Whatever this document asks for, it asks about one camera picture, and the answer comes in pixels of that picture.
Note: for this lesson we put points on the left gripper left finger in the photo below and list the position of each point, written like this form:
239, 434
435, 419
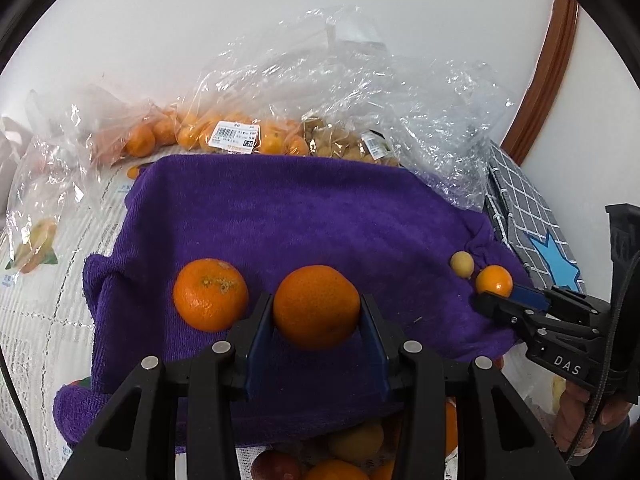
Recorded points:
134, 436

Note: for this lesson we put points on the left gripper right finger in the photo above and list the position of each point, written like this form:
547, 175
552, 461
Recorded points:
498, 435

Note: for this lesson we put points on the orange mandarin three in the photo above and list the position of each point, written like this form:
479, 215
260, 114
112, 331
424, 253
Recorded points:
496, 280

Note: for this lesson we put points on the small pale longan fruit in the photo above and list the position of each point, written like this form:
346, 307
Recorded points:
462, 263

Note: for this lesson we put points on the orange mandarin one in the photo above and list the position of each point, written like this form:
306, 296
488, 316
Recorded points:
210, 295

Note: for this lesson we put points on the orange mandarin two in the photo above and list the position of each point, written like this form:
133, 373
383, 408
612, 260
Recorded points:
316, 308

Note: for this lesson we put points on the grey checked star cushion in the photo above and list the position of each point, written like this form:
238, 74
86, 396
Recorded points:
525, 223

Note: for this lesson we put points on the purple towel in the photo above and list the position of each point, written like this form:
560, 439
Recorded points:
381, 227

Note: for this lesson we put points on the small clear plastic bag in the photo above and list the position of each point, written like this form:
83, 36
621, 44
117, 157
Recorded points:
77, 135

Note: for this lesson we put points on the clear plastic fruit bag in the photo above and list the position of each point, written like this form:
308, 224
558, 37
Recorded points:
329, 77

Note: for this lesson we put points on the brown door frame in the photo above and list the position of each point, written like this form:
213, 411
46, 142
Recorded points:
546, 83

